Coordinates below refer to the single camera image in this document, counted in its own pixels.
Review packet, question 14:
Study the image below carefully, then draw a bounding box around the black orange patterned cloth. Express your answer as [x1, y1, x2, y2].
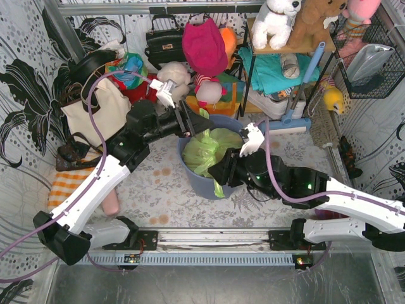
[339, 136, 363, 179]

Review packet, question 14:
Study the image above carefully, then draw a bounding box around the black wire basket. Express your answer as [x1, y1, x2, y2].
[332, 15, 404, 99]

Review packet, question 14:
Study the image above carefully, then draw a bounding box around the orange plush toy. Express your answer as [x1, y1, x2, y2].
[219, 27, 237, 66]

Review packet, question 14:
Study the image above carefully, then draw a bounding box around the pink plush pig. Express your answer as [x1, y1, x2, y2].
[194, 73, 227, 108]

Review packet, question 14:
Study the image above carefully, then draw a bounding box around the colourful sock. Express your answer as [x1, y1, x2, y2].
[315, 209, 347, 220]

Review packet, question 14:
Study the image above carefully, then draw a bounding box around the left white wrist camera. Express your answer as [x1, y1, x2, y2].
[149, 79, 176, 108]

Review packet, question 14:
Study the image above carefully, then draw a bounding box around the black curved hat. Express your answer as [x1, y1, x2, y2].
[69, 49, 118, 84]

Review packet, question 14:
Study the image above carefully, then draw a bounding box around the pink glasses case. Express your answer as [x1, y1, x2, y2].
[101, 189, 120, 216]

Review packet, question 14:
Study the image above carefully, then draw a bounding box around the rainbow striped bag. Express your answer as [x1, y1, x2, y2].
[185, 73, 246, 116]

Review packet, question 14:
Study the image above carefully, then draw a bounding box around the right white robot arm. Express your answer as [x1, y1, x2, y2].
[208, 148, 404, 252]

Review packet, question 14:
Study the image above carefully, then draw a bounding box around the green plastic trash bag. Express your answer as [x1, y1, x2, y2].
[182, 108, 243, 199]

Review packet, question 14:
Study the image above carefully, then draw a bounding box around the white plush dog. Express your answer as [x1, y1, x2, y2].
[252, 0, 302, 50]

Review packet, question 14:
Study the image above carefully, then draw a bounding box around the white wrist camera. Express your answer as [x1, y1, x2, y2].
[149, 79, 176, 108]
[239, 123, 265, 158]

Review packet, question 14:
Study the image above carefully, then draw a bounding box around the orange checked towel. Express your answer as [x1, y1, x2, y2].
[47, 168, 93, 211]

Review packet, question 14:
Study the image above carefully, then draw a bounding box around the brown leather bag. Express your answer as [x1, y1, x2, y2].
[55, 132, 103, 172]

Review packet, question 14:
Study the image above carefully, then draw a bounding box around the yellow plush duck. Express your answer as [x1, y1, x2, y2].
[320, 78, 344, 115]

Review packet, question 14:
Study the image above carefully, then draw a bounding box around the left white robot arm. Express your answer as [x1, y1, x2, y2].
[33, 100, 213, 265]

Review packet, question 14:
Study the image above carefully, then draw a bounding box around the pink plush toy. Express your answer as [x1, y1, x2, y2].
[337, 0, 381, 41]

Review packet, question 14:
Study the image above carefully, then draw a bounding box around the cream canvas tote bag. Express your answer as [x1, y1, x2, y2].
[62, 79, 131, 146]

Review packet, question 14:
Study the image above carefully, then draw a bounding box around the white plush lamb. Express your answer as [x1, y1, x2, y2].
[157, 61, 191, 103]

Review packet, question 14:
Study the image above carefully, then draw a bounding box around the red folded cloth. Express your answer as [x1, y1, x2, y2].
[118, 77, 157, 104]

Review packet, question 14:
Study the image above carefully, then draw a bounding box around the black leather handbag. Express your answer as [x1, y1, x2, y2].
[144, 14, 187, 70]

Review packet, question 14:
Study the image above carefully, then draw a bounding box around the metal base rail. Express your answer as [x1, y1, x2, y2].
[76, 228, 327, 269]

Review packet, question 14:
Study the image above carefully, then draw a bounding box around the grey dust mop head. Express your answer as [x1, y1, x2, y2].
[308, 100, 335, 148]

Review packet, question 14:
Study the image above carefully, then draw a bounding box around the silver foil pouch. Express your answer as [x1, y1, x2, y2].
[346, 44, 395, 82]

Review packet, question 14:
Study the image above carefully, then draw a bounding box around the teal folded cloth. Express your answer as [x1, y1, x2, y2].
[249, 54, 311, 94]

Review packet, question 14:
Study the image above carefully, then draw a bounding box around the blue handled mop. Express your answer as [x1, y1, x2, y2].
[263, 41, 326, 136]

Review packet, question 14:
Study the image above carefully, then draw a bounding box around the brown plush bear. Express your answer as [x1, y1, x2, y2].
[287, 0, 347, 48]

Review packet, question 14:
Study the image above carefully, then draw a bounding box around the blue plastic trash bin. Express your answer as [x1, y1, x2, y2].
[177, 115, 244, 200]

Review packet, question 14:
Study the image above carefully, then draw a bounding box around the colourful scarf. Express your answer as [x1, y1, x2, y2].
[105, 53, 148, 91]

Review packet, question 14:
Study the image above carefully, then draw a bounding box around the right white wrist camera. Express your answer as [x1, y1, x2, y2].
[239, 123, 265, 158]

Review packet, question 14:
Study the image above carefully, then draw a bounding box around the magenta hanging cloth bag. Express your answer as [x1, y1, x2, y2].
[182, 18, 228, 77]

